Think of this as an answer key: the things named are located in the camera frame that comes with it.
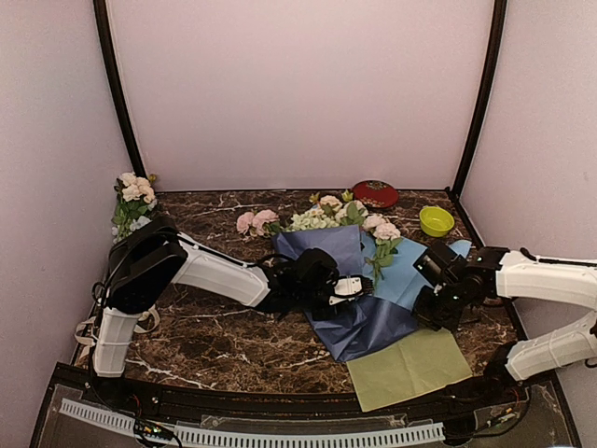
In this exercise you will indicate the red decorated round plate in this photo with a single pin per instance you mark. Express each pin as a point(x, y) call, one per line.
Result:
point(375, 194)

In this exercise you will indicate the left black frame post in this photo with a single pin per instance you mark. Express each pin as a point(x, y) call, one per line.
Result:
point(108, 50)

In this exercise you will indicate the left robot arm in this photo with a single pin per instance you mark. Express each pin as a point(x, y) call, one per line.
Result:
point(143, 264)

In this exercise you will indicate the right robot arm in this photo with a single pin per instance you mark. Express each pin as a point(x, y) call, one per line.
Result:
point(554, 284)

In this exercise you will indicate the yellow-green wrapping paper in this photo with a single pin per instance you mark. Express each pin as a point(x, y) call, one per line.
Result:
point(418, 364)

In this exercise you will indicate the right black frame post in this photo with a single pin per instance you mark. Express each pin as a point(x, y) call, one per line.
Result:
point(483, 98)

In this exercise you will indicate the black frame post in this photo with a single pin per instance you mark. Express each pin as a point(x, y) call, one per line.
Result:
point(108, 50)
point(483, 98)

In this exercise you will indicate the cream rose stem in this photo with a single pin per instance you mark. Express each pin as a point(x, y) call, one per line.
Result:
point(346, 210)

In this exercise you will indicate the cream ribbon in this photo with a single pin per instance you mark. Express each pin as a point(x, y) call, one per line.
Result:
point(147, 322)

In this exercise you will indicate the lime green bowl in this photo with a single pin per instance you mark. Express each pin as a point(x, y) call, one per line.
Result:
point(436, 221)

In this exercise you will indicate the pink rose stem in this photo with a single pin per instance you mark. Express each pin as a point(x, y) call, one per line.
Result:
point(264, 223)
point(386, 238)

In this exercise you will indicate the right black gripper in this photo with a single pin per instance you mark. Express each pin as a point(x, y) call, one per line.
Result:
point(422, 312)

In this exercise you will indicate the remaining white rose stems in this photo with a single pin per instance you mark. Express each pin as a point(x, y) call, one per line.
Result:
point(135, 206)

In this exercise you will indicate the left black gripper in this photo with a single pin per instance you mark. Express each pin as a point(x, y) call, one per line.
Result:
point(321, 315)

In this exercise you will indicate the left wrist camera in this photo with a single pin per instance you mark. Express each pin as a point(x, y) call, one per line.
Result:
point(315, 268)

